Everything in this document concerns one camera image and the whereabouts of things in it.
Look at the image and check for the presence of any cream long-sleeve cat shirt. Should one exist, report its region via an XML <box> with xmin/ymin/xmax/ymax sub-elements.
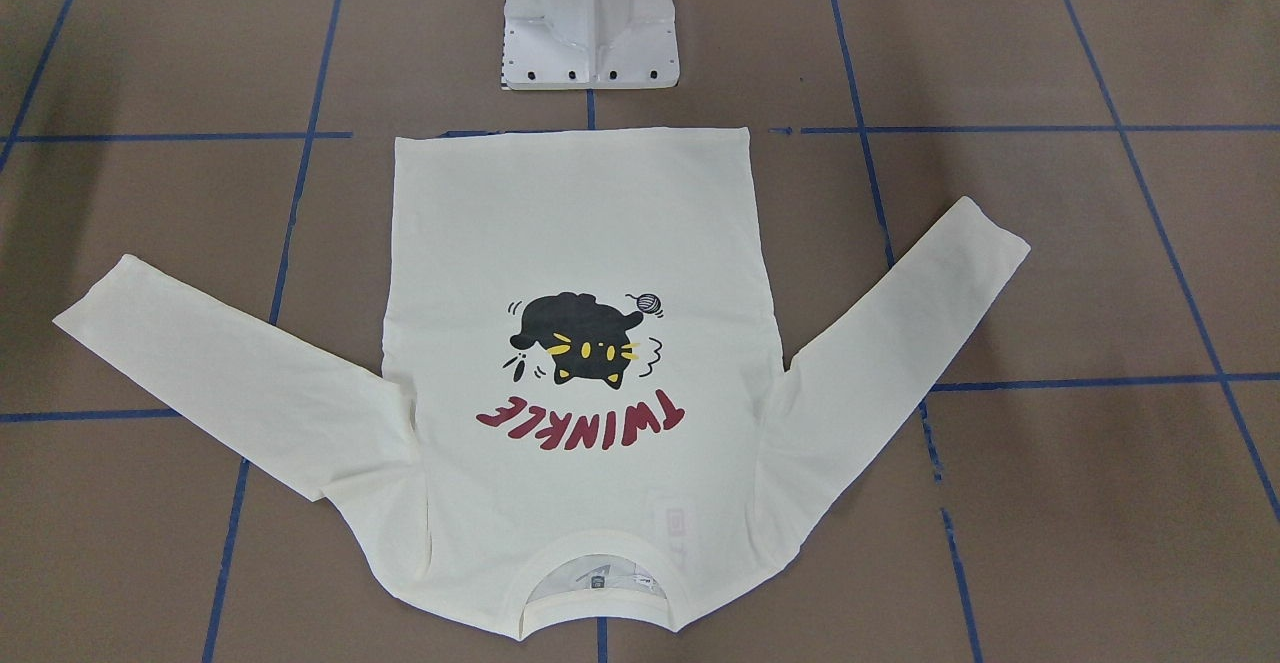
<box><xmin>54</xmin><ymin>127</ymin><xmax>1029</xmax><ymax>640</ymax></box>

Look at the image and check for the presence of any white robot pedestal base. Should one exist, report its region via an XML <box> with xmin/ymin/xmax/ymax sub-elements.
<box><xmin>500</xmin><ymin>0</ymin><xmax>681</xmax><ymax>92</ymax></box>

